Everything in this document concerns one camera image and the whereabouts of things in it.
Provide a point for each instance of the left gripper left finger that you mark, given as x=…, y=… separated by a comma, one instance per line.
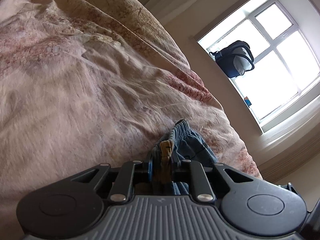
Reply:
x=125, y=178

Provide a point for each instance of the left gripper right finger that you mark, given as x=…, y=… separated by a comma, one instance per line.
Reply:
x=192, y=173

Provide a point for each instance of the blue patterned child pants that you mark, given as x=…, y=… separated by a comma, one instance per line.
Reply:
x=186, y=143

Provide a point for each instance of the small blue box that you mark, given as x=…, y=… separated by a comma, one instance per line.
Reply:
x=247, y=101

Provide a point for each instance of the pink floral bed quilt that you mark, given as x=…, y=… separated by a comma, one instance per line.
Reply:
x=90, y=81

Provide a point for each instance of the dark blue backpack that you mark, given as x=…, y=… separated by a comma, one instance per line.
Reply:
x=234, y=60

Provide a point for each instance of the white framed window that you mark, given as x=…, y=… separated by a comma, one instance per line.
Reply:
x=285, y=77

